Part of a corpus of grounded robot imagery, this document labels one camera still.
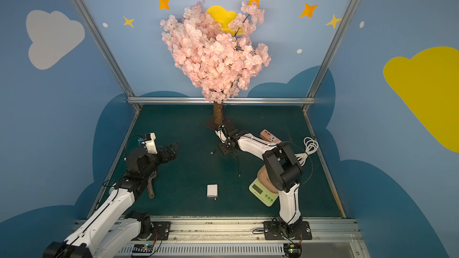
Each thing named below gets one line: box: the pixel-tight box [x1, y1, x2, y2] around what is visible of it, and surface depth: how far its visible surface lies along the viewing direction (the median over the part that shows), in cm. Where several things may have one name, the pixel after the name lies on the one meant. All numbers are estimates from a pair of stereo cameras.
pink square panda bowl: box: [256, 164, 280, 194], surface depth 87 cm
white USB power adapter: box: [206, 183, 219, 201], surface depth 86 cm
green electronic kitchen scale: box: [248, 177, 280, 208], surface depth 84 cm
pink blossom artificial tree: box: [160, 1, 272, 125], surface depth 74 cm
